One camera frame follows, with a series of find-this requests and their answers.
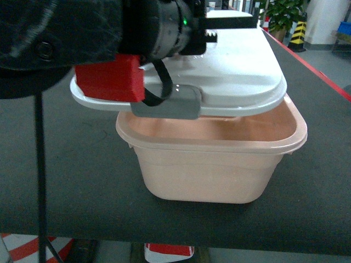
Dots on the green potted plant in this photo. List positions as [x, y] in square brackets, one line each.
[282, 15]

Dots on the white box lid grey handle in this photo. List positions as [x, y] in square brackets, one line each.
[237, 76]

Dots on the left red white traffic cone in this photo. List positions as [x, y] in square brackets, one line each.
[24, 248]

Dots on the pink plastic storage box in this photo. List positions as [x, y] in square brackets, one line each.
[213, 159]

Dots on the yellow black striped bollard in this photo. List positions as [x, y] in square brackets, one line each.
[296, 43]

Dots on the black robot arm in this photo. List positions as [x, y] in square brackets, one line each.
[42, 40]

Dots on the red white traffic cone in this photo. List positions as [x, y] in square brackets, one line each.
[24, 248]
[167, 253]

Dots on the right red white traffic cone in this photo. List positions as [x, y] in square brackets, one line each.
[167, 253]

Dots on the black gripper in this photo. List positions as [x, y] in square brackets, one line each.
[160, 29]

